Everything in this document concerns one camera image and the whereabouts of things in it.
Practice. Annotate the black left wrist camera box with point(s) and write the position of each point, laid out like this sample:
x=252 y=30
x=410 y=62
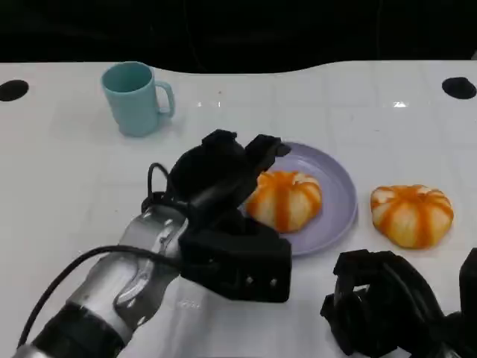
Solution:
x=238 y=261

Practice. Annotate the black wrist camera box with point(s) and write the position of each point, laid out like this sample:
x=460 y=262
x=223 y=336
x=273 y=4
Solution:
x=470 y=283
x=238 y=261

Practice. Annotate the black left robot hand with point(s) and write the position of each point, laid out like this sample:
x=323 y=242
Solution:
x=212 y=175

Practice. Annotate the pale green mug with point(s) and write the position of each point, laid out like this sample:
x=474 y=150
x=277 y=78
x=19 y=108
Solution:
x=130 y=108

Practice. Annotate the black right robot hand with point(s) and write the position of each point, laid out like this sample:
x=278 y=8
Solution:
x=387 y=302

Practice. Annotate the lilac plate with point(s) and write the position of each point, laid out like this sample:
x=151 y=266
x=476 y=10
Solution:
x=335 y=194

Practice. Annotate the orange and white bread roll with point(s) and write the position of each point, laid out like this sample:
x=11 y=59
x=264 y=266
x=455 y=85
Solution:
x=287 y=201
x=410 y=216

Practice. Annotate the black table grommet hole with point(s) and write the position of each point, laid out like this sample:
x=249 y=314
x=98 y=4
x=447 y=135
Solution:
x=459 y=88
x=13 y=90

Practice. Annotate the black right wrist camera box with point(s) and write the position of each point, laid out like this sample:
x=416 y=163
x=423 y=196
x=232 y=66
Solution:
x=470 y=283

